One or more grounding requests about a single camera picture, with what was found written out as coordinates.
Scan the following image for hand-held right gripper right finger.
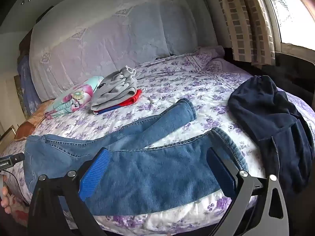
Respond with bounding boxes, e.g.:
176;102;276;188
206;147;289;236

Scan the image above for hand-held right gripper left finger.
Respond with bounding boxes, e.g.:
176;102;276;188
27;147;111;236

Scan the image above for blue denim pants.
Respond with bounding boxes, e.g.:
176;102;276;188
24;98;249;216

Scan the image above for dark navy pants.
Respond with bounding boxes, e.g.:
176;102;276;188
228;75;314;197

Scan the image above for person's left hand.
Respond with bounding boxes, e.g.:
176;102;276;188
0;174;13;209

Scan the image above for orange brown pillow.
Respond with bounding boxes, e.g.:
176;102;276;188
14;98;56;142

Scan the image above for pink floral cloth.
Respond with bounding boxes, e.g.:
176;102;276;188
0;194;30;227

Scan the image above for blue patterned cloth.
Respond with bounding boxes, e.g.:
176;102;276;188
17;55;42;118

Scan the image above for folded floral blanket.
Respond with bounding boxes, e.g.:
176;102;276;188
45;76;105;118

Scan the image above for red and blue folded garment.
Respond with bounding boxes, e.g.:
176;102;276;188
93;89;143;115

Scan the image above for grey folded garment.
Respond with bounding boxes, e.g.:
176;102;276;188
91;65;138;112

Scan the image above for bed with purple floral sheet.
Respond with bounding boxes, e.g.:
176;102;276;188
0;46;315;234

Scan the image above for brown wooden headboard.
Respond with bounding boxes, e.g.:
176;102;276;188
18;28;33;57

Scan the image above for black furniture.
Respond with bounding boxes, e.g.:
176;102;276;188
223;47;315;99

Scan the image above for beige checked curtain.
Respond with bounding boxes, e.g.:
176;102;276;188
213;0;276;65

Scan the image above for window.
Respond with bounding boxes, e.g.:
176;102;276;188
256;0;315;50

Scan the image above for black cable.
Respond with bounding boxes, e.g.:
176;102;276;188
5;168;29;206

